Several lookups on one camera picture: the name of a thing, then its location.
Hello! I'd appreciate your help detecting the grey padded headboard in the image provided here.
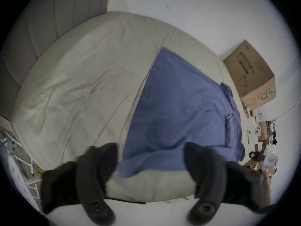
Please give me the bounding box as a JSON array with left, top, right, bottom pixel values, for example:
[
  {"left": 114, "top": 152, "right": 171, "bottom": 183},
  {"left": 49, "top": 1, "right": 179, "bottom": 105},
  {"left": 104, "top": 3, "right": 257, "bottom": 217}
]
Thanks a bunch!
[{"left": 0, "top": 0, "right": 112, "bottom": 121}]

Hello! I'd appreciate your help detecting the brown cardboard carton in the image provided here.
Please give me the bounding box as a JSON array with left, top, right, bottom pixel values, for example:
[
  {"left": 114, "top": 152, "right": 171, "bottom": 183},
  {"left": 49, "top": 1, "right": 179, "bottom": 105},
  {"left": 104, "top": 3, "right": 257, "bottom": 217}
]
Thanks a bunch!
[{"left": 223, "top": 40, "right": 276, "bottom": 106}]

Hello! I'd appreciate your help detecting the blue shirt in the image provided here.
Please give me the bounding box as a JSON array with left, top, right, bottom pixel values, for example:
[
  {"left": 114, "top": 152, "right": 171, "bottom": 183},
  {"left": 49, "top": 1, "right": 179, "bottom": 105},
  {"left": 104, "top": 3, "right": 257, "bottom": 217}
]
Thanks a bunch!
[{"left": 116, "top": 47, "right": 246, "bottom": 179}]

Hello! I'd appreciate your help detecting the bed with beige sheet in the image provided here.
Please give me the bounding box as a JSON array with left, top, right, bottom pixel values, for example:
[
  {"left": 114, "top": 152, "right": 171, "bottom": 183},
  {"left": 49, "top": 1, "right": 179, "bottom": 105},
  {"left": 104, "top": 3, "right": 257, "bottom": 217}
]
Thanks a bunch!
[{"left": 10, "top": 11, "right": 247, "bottom": 203}]

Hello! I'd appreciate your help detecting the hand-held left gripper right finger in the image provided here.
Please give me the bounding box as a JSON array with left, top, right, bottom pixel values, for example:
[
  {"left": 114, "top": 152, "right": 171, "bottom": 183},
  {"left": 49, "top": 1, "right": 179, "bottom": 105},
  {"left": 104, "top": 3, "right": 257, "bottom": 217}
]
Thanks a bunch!
[{"left": 184, "top": 142, "right": 263, "bottom": 225}]

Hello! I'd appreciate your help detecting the white metal rack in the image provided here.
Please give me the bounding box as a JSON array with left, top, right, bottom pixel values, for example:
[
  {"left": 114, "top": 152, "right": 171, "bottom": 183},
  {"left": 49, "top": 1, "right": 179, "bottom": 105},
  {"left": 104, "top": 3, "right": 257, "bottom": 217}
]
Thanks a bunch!
[{"left": 0, "top": 124, "right": 43, "bottom": 211}]

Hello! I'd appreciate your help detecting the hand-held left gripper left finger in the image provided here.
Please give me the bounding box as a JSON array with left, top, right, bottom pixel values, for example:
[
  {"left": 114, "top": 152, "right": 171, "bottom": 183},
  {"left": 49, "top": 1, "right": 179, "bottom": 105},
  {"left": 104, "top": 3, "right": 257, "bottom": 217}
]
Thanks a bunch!
[{"left": 40, "top": 142, "right": 119, "bottom": 226}]

